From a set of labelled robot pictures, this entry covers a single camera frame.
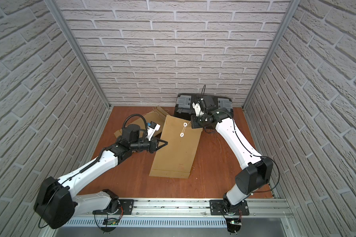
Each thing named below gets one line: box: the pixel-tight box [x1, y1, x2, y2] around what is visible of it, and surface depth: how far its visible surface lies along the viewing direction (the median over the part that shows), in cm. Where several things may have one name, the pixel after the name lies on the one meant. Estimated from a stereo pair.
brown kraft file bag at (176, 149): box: [148, 115, 203, 179], surface depth 77 cm
